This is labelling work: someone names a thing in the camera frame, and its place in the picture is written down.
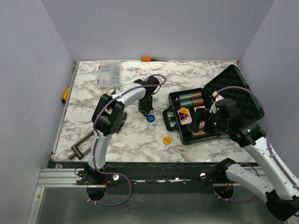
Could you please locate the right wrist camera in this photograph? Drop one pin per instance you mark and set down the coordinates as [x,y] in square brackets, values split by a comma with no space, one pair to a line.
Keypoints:
[217,97]

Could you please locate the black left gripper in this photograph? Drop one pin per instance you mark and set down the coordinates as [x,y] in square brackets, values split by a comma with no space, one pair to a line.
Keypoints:
[145,110]

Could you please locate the green chip roll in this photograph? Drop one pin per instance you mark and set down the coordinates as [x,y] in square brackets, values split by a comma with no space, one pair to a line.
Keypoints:
[185,97]
[187,103]

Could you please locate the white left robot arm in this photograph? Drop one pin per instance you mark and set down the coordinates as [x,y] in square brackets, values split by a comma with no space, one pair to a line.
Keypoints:
[107,118]

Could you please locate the brown chip roll lower in case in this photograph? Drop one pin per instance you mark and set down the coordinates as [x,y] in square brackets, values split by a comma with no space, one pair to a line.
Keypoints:
[196,102]

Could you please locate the yellow big blind button in case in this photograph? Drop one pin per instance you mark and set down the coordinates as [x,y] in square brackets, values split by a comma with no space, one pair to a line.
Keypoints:
[183,110]

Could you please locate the green chip roll lower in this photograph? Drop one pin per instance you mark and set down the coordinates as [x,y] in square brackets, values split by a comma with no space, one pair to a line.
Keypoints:
[187,103]

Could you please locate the brown chip roll in case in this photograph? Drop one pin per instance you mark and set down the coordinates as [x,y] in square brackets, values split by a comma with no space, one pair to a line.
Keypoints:
[196,102]
[196,95]

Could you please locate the black poker set case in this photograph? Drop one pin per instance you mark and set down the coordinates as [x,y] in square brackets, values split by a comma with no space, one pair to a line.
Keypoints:
[229,84]

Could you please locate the yellow utility knife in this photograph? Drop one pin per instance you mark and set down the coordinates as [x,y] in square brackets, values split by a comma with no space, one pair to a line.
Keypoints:
[65,95]

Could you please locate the clear plastic organizer box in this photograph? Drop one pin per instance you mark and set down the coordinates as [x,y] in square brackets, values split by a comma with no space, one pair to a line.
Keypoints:
[109,75]

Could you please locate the green chip roll upper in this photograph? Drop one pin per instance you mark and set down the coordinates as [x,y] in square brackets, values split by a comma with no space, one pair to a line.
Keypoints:
[185,97]

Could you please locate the brown chip roll upper in case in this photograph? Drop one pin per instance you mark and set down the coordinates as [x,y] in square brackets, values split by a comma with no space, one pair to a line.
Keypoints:
[196,95]

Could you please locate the blue small blind button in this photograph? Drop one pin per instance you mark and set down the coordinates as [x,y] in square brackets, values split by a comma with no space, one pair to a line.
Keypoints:
[150,118]

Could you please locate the red card deck with all-in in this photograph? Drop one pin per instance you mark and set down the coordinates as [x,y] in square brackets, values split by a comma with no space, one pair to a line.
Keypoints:
[184,118]

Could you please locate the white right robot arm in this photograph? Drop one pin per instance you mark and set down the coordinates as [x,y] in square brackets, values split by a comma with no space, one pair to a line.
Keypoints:
[281,192]

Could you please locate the dark grey door handle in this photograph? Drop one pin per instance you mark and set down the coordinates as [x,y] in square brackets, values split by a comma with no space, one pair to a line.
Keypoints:
[77,151]

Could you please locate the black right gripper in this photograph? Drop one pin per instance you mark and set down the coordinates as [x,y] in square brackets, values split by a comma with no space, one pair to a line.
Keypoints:
[200,115]

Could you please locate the orange handle screwdriver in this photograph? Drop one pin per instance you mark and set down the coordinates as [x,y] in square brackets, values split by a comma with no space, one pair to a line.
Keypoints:
[149,59]

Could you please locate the brown 100 chip roll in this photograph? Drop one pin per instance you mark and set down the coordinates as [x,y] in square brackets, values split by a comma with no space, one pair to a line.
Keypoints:
[200,134]

